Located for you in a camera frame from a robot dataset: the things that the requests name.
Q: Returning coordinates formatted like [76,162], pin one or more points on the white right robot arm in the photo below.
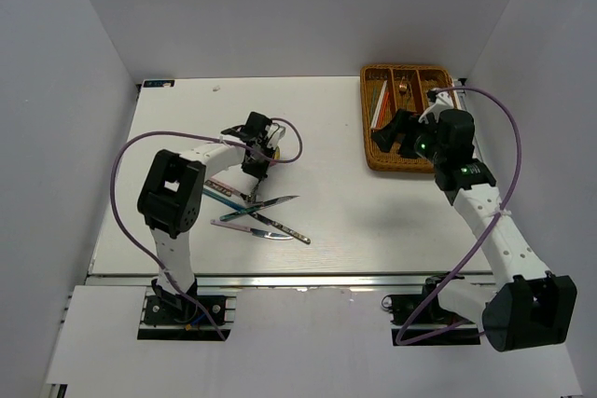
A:
[532,306]

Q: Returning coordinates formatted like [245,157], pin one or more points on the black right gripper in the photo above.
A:
[403,123]

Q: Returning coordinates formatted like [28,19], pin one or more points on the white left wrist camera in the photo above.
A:
[275,132]

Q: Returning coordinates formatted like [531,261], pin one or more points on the blue label sticker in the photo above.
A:
[158,84]

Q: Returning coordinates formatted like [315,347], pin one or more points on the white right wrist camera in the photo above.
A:
[439,101]

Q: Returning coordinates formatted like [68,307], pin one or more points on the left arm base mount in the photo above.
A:
[162,322]

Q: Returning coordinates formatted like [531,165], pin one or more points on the white chopstick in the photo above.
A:
[383,89]
[385,104]

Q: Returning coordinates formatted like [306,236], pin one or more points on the iridescent rainbow fork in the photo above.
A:
[411,75]

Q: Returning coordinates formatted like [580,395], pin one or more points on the woven wicker cutlery tray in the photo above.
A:
[393,96]

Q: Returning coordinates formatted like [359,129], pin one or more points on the silver spoon patterned handle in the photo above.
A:
[230,191]

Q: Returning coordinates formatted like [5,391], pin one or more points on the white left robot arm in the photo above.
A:
[170,199]

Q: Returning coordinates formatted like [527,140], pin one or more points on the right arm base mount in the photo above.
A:
[400,307]

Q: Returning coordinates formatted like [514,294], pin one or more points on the pink handled table knife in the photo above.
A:
[256,232]

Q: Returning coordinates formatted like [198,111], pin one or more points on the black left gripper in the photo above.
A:
[257,172]

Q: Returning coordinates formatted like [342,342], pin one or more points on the rose gold fork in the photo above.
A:
[405,92]

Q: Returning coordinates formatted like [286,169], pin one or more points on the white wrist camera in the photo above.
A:
[275,132]
[439,101]

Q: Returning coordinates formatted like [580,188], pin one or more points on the teal chopstick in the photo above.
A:
[374,101]

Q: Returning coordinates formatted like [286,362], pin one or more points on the patterned handle table knife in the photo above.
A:
[285,229]

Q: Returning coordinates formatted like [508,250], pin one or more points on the serrated knife teal handle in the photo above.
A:
[256,207]

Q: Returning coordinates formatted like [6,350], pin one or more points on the orange chopstick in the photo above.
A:
[380,111]

